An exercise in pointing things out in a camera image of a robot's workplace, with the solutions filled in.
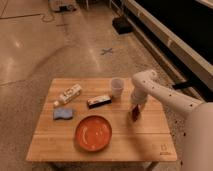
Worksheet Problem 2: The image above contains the dark red pepper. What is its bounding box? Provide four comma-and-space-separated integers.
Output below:
132, 107, 140, 122

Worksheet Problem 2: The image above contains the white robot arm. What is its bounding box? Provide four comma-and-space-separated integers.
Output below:
131, 70, 213, 171

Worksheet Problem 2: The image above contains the black and white box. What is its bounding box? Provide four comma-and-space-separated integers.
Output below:
87, 95, 111, 109

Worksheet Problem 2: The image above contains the orange plate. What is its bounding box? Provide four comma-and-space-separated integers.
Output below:
75, 115, 112, 152

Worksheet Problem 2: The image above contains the wooden table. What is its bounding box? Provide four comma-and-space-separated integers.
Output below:
26, 78, 177, 163

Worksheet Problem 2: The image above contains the white toothpaste box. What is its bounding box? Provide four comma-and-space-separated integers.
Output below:
53, 84, 82, 107

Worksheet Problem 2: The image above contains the black floor box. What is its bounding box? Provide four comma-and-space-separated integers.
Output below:
112, 17, 132, 34

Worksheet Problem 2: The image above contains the blue sponge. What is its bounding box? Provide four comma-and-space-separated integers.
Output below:
53, 108, 73, 120

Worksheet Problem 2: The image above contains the grey device on floor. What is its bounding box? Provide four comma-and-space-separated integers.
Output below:
49, 0, 76, 12

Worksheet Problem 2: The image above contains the long metal rail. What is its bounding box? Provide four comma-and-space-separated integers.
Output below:
119, 0, 213, 91

